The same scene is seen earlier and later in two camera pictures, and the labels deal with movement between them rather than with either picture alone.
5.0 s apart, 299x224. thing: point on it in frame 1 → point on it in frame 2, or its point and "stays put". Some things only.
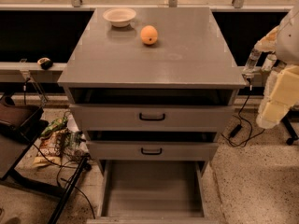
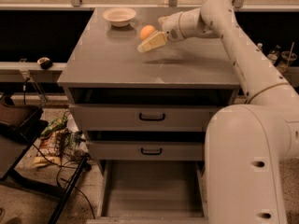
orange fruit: (149, 35) stays put
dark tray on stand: (21, 121) stays put
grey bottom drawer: (152, 191) stays put
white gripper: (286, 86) → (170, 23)
